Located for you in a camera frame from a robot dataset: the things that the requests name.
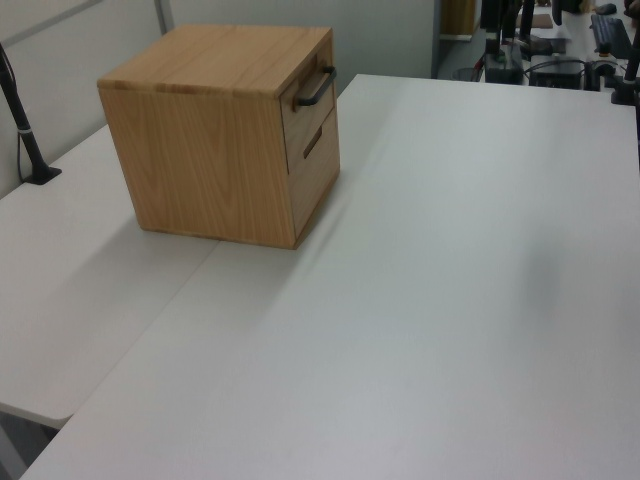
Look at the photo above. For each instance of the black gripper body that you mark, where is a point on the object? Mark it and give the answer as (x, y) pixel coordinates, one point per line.
(492, 12)

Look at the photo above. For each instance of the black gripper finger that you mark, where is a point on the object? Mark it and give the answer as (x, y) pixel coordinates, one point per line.
(511, 36)
(493, 41)

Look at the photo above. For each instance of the oak drawer with cutout slot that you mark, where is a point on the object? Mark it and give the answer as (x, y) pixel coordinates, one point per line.
(315, 186)

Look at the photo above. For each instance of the light oak wooden drawer cabinet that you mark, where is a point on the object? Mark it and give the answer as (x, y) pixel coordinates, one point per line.
(200, 150)

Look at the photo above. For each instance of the black desk stand with base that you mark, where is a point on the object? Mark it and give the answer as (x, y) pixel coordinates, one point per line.
(526, 20)

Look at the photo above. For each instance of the black device with green part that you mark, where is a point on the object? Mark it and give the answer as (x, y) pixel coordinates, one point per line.
(502, 72)

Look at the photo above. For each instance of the brown rectangular mat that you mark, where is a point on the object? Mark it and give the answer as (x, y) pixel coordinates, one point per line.
(542, 21)

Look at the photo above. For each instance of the wooden partition panel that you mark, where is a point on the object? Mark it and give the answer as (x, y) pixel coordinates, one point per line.
(457, 17)

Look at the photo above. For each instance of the black box computer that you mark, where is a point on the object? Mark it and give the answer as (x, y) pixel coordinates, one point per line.
(556, 75)

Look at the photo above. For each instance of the black computer mouse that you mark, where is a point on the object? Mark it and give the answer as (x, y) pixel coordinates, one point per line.
(607, 8)

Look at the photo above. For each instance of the black computer keyboard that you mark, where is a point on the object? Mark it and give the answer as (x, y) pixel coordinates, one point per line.
(612, 34)

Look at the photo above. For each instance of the black pole with flat foot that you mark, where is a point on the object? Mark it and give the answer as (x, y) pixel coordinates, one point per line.
(31, 147)

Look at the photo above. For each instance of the black bracket device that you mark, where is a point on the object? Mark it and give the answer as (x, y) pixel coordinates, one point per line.
(600, 75)

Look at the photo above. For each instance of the black clamp mount with pole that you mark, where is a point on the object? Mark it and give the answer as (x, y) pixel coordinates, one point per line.
(623, 93)

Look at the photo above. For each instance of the grey metal partition post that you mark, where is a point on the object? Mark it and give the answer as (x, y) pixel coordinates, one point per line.
(163, 15)

